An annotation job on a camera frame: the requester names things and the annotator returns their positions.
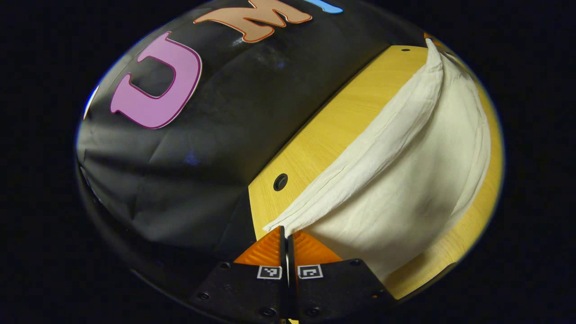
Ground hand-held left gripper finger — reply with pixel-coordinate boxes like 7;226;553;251
189;226;289;324
288;230;397;324

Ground white jeans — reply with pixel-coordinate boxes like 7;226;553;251
263;38;492;282

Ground black backdrop cloth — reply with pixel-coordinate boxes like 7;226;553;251
75;0;429;291

